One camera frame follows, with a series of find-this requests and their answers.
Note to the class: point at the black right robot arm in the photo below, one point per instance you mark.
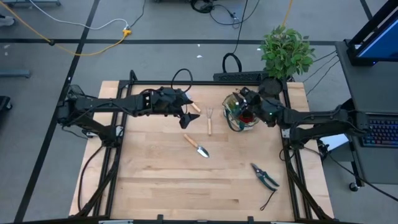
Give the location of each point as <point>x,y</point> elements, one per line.
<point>311,119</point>

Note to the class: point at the black chair base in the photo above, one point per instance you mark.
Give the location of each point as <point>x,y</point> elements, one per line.
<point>3,102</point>

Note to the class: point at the black computer keyboard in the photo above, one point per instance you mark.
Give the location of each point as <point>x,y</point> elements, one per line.
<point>384,132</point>

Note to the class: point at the grey furniture bar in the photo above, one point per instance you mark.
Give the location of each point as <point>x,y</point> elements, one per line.
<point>31,2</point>

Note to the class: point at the grey furniture foot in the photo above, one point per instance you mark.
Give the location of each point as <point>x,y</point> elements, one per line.
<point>14,73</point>

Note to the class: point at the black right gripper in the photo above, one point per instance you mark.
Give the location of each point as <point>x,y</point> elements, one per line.
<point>255,104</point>

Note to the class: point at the black caster wheel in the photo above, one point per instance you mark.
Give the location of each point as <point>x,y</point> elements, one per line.
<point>353,186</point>

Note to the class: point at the monitor with blue screen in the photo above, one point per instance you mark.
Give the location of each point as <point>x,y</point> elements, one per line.
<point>382,43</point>

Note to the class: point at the tan gardening bag green trim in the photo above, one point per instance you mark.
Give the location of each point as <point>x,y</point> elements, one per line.
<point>230,107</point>

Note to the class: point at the green potted plant black pot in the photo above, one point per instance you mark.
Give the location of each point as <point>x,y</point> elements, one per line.
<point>286,53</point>

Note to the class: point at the black metal table frame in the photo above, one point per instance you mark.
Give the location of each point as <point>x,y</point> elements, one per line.
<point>202,82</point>

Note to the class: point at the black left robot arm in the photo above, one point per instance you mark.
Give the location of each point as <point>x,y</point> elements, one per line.
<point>109,104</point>

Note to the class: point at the white paper sheet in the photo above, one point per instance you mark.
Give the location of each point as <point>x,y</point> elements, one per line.
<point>335,141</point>

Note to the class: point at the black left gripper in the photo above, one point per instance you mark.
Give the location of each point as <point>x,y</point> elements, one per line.
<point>168,101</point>

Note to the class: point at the black power strip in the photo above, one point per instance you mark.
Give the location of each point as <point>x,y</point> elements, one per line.
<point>239,76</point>

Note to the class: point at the grey desk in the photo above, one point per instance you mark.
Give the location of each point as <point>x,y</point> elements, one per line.
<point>373,90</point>

